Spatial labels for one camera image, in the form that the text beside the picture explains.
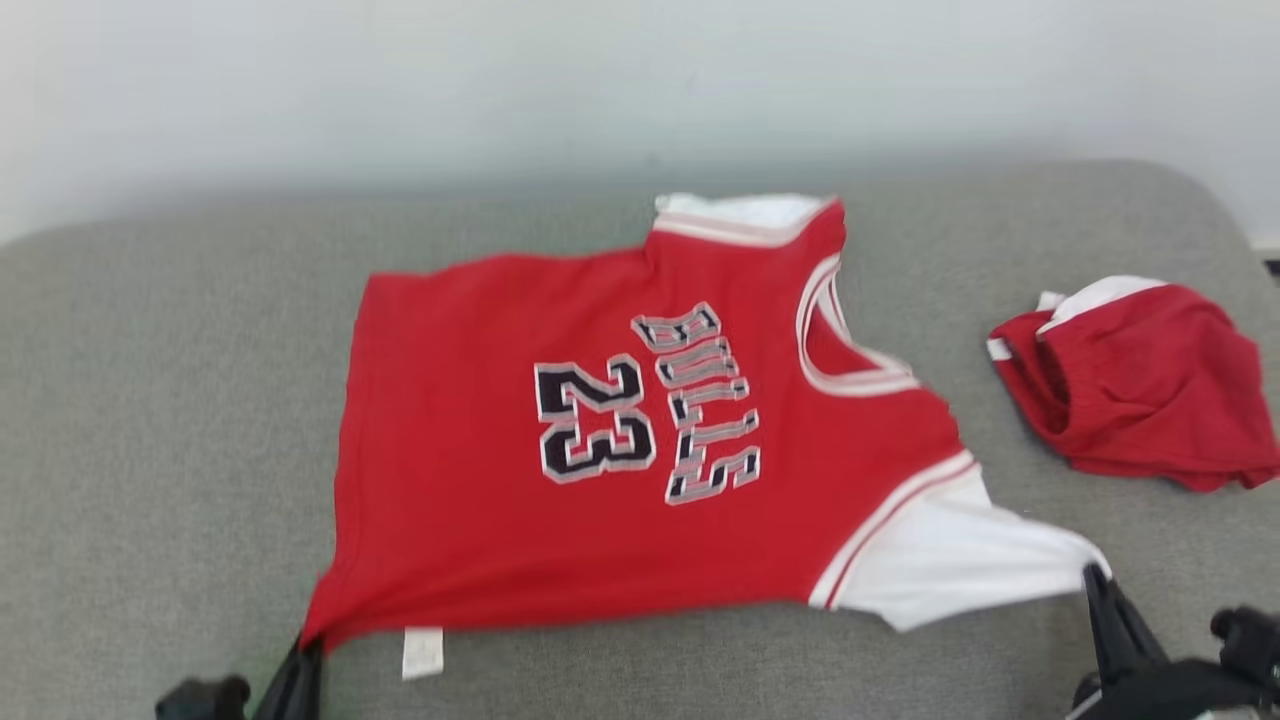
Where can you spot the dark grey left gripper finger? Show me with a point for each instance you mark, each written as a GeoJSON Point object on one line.
{"type": "Point", "coordinates": [295, 685]}

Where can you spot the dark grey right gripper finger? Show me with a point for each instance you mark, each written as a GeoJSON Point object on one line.
{"type": "Point", "coordinates": [1118, 630]}

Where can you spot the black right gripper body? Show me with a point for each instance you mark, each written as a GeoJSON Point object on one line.
{"type": "Point", "coordinates": [1170, 695]}

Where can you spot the red shorts with white stripe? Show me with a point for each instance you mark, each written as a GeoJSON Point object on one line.
{"type": "Point", "coordinates": [1140, 390]}

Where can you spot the red Bulls 23 jersey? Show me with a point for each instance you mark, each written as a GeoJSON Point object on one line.
{"type": "Point", "coordinates": [480, 520]}

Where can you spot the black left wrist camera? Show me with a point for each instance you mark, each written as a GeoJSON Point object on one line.
{"type": "Point", "coordinates": [205, 700]}

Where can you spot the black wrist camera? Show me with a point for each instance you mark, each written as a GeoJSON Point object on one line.
{"type": "Point", "coordinates": [205, 700]}
{"type": "Point", "coordinates": [1250, 640]}

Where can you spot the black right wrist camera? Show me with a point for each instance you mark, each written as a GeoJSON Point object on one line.
{"type": "Point", "coordinates": [1250, 640]}

